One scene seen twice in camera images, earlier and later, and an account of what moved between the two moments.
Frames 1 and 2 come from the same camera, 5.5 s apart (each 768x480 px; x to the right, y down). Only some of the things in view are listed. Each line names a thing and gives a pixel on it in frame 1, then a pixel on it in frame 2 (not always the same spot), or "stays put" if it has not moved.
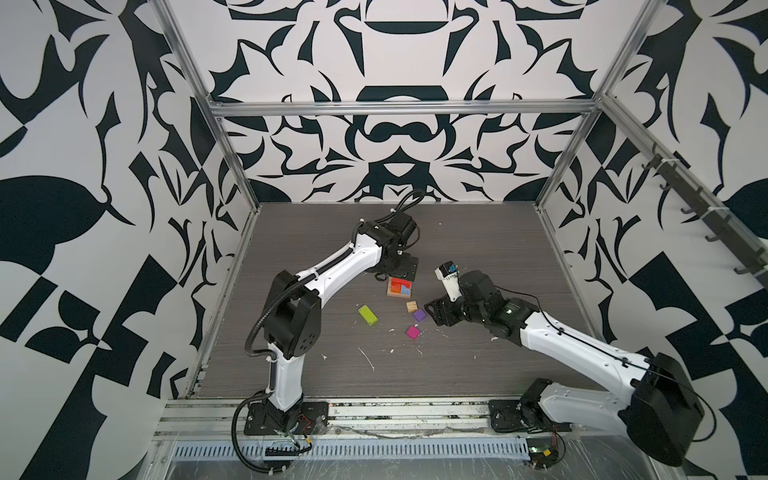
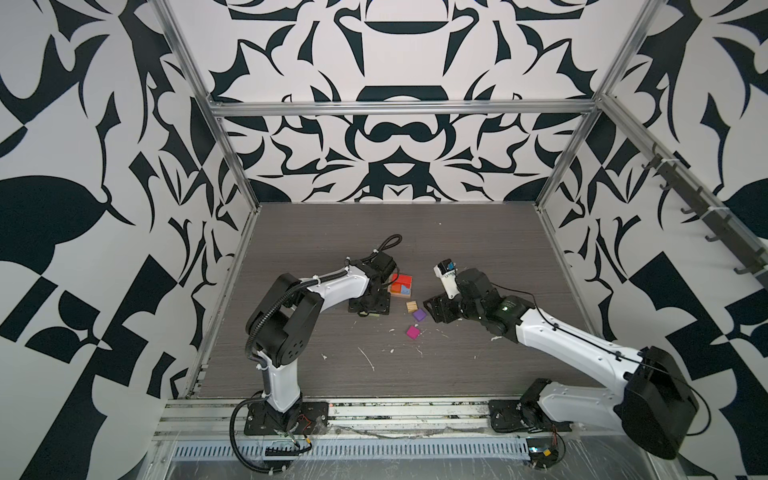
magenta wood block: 413,332 stays put
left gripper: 406,270 → 383,308
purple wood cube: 419,314 stays put
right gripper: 445,304 stays put
